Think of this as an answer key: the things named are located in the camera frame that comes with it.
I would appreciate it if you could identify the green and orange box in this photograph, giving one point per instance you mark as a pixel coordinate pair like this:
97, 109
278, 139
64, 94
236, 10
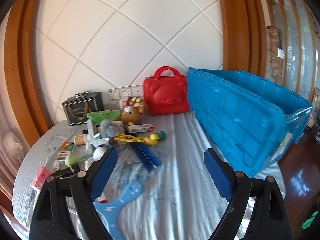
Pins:
65, 151

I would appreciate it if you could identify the red and white toothpaste box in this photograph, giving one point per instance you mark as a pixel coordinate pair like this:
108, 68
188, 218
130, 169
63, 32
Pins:
140, 128

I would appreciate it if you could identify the pink tissue pack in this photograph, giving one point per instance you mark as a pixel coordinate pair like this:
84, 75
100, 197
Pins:
123, 102

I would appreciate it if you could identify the blue bristle brush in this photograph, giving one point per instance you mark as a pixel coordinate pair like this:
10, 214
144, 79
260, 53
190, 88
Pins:
147, 156

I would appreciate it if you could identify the brown bear plush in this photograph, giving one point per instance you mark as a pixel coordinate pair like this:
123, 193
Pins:
130, 116

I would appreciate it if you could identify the wooden lattice screen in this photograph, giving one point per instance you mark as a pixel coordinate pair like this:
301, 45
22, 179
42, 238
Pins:
297, 42

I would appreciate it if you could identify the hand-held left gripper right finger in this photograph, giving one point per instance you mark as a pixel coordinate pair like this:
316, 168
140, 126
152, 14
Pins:
217, 172

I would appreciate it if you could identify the white wall socket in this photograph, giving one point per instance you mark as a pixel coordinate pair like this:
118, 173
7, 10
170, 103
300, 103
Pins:
125, 92
137, 90

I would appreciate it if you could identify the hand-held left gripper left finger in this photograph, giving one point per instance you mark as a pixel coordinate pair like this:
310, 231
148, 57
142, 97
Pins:
103, 172

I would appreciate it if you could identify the grey plush toy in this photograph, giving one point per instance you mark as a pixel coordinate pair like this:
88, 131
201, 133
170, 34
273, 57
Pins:
110, 128

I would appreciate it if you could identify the white wall switch panel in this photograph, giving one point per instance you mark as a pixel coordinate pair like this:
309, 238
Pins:
114, 94

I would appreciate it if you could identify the yellow duck tongs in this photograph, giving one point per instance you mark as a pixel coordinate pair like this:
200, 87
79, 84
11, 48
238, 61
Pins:
152, 138

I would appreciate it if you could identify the crumpled white tube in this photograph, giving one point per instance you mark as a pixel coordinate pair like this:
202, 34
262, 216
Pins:
100, 140

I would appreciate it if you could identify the blue plastic folding crate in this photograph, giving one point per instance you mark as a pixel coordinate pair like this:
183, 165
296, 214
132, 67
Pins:
232, 120

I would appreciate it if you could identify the green round toy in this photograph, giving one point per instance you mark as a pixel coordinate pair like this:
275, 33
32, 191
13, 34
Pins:
71, 160

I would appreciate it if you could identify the small white bottle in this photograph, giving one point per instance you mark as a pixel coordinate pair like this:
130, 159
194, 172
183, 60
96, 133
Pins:
80, 140

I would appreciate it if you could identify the clear plastic bag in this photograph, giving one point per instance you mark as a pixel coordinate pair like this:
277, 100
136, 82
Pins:
12, 142

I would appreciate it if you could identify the red packet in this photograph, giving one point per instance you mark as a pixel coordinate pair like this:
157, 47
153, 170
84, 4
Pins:
41, 177

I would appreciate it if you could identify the wooden wall trim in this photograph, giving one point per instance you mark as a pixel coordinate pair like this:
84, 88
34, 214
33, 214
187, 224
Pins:
27, 67
240, 30

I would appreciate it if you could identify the green object on floor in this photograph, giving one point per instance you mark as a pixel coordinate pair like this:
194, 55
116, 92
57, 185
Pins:
310, 220

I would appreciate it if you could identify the rolled patterned tapestry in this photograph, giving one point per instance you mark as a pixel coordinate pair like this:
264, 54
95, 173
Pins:
275, 55

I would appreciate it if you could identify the red plastic carry case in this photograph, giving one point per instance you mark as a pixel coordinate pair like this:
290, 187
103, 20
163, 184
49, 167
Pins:
166, 96

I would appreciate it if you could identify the brown plush with yellow paws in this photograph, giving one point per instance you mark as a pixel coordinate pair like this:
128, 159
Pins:
140, 105

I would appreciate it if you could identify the green plush cloth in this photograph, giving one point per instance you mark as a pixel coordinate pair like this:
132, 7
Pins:
103, 115

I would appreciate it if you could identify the blue plastic boomerang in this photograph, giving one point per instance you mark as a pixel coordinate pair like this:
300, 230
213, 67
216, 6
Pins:
132, 190

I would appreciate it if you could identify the black gift box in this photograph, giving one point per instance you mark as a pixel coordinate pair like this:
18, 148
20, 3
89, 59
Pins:
80, 108

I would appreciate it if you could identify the white plush toy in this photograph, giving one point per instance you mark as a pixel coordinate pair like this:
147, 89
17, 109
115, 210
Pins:
98, 152

